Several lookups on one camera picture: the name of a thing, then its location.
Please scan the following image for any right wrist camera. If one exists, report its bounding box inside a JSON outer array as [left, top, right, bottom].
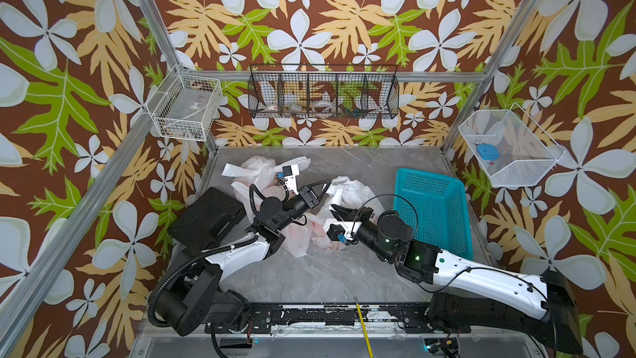
[[323, 219, 357, 245]]

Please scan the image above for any black wire basket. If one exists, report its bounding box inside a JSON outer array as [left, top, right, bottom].
[[246, 63, 400, 119]]

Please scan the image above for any black box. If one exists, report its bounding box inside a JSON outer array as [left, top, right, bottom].
[[168, 187, 246, 250]]

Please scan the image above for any teal plastic basket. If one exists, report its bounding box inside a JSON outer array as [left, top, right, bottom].
[[394, 168, 474, 260]]

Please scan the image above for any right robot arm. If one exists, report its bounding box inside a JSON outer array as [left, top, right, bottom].
[[325, 205, 583, 355]]

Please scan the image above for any white wire basket right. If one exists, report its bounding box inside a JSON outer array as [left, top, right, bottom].
[[459, 104, 566, 188]]

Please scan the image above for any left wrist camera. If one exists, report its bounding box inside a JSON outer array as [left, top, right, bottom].
[[277, 164, 300, 195]]

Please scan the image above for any yellow stick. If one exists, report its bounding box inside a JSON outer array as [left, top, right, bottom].
[[354, 297, 374, 358]]

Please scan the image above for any printed white plastic bag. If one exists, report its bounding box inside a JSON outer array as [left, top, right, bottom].
[[222, 156, 311, 192]]

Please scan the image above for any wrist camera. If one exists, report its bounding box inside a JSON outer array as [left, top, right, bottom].
[[277, 164, 300, 195], [323, 219, 357, 245]]

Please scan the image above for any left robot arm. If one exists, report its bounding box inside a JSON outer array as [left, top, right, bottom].
[[147, 180, 331, 336]]

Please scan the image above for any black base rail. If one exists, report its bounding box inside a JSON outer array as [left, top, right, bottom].
[[205, 303, 470, 335]]

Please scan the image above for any white wire basket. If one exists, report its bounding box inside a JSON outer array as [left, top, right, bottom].
[[459, 104, 566, 188], [147, 66, 224, 142]]

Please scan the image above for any white wire basket left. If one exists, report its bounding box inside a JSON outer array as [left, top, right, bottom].
[[147, 66, 224, 142]]

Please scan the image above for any blue object in basket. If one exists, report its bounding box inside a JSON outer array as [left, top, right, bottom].
[[476, 144, 500, 162]]

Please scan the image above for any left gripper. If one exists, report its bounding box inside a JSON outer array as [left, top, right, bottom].
[[273, 179, 326, 235]]

